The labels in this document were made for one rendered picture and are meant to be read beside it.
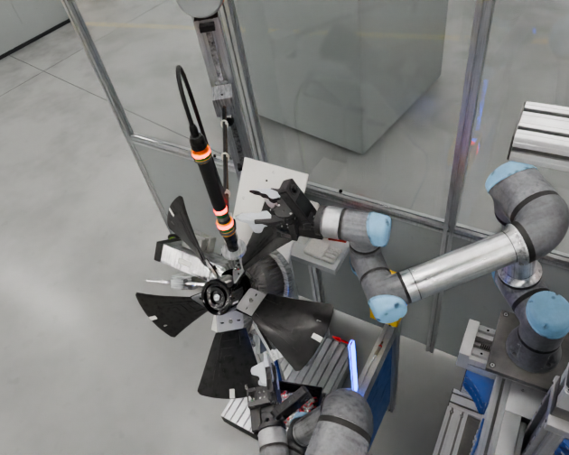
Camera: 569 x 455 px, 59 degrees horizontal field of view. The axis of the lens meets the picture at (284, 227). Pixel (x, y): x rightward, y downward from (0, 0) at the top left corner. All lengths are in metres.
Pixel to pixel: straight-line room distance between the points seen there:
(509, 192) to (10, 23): 6.24
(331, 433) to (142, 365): 2.10
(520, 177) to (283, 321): 0.79
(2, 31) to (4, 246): 3.29
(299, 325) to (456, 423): 1.11
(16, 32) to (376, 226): 6.15
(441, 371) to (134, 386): 1.66
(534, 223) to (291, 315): 0.76
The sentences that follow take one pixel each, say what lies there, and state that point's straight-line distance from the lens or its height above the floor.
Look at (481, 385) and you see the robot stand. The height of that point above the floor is 0.90.
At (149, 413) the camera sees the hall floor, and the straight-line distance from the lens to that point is 2.91.
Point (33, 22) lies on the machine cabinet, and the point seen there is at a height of 0.20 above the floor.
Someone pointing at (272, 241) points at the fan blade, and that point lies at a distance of 1.50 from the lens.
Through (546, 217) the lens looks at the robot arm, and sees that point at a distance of 1.19.
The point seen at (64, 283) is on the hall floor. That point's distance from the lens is 3.67.
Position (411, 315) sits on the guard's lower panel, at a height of 0.28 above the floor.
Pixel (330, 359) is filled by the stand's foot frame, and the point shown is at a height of 0.07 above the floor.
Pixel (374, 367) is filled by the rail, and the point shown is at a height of 0.86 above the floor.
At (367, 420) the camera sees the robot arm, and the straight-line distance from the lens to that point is 1.11.
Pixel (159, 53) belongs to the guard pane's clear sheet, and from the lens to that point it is 2.26.
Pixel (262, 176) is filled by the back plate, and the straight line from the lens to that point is 1.79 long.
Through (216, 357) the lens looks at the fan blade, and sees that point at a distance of 1.70.
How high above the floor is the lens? 2.50
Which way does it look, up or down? 47 degrees down
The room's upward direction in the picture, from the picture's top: 12 degrees counter-clockwise
